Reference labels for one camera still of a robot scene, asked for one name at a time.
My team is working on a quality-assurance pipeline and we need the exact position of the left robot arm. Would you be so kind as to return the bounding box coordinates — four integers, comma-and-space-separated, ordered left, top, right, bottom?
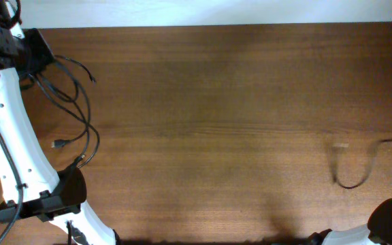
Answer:
0, 1, 120, 244

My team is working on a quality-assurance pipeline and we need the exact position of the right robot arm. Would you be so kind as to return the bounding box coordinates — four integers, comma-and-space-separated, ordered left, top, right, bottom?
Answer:
304, 198, 392, 245

